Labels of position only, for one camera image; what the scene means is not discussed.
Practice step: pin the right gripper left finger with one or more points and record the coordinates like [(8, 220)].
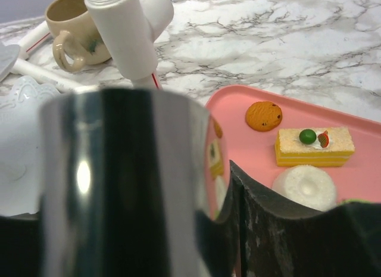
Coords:
[(20, 245)]

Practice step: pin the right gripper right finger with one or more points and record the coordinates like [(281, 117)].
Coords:
[(282, 238)]

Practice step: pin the white tiered serving stand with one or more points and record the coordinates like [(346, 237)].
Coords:
[(20, 145)]

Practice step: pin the white sugared pastry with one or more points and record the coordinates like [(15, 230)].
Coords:
[(307, 185)]

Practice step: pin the yellow sponge cake slice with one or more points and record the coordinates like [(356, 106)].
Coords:
[(320, 147)]

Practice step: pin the orange cookie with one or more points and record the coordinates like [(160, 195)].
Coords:
[(263, 116)]

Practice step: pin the beige ceramic cup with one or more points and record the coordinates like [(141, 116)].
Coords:
[(77, 42)]

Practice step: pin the white pvc frame middle pole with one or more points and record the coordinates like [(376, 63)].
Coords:
[(35, 57)]

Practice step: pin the white pvc frame pole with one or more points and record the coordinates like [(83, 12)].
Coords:
[(35, 57), (129, 29)]

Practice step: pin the white pvc frame right pole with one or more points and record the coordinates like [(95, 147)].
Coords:
[(129, 29)]

